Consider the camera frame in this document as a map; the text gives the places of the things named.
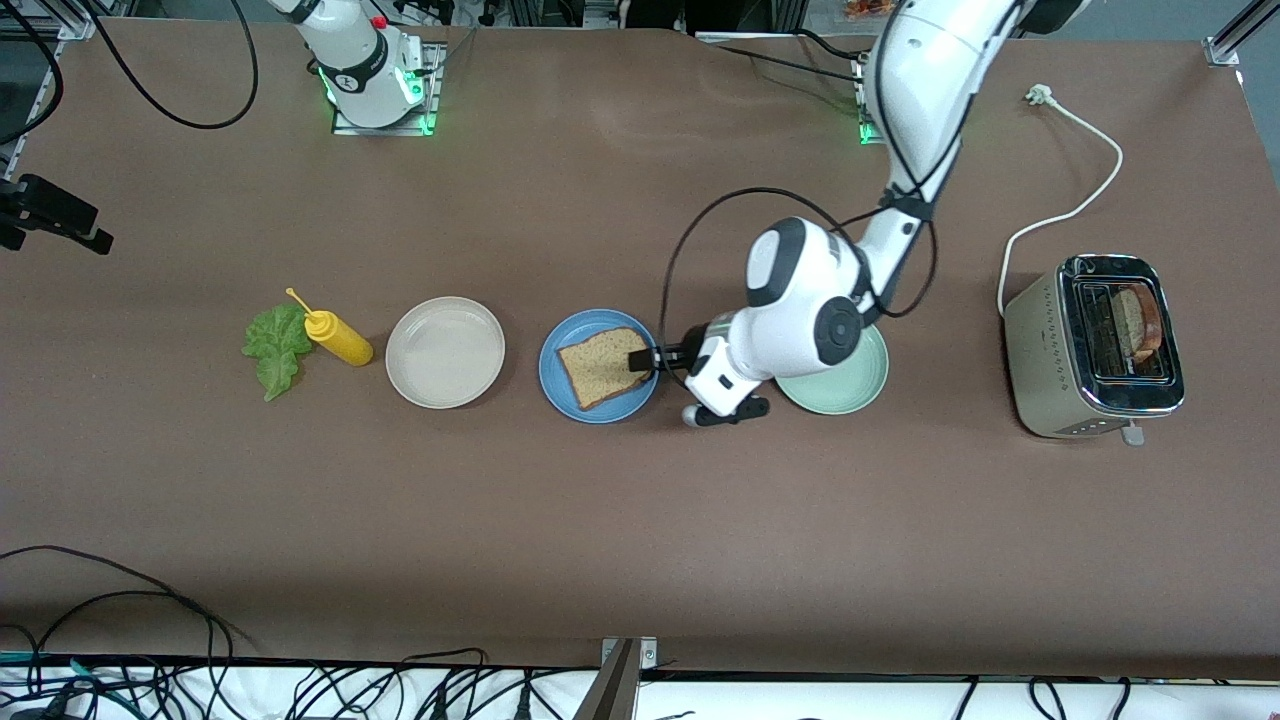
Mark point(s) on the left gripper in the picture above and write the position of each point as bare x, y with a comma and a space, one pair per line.
676, 356

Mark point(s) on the green lettuce leaf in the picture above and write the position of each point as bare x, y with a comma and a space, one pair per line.
275, 345

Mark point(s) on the blue round plate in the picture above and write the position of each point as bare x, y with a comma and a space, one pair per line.
560, 400

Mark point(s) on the silver two-slot toaster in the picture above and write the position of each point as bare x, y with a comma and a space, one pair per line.
1040, 370

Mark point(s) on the aluminium frame corner profile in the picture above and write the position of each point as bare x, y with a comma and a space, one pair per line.
70, 25
1230, 45

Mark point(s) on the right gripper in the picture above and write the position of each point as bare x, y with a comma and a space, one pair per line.
52, 213

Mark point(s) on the brown bread slice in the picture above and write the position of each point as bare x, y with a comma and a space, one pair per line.
1135, 325
600, 365

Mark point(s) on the yellow mustard squeeze bottle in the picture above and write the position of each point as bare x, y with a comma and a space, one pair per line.
345, 345

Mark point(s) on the orange snack packet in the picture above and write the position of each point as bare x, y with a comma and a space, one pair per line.
870, 8

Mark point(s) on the beige round plate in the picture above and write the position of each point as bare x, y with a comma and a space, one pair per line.
445, 352

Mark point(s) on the aluminium profile bracket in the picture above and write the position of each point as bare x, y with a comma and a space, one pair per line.
615, 690

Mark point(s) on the pale green round plate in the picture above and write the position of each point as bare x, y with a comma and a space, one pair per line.
840, 395

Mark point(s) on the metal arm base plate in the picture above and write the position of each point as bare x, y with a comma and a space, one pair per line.
432, 122

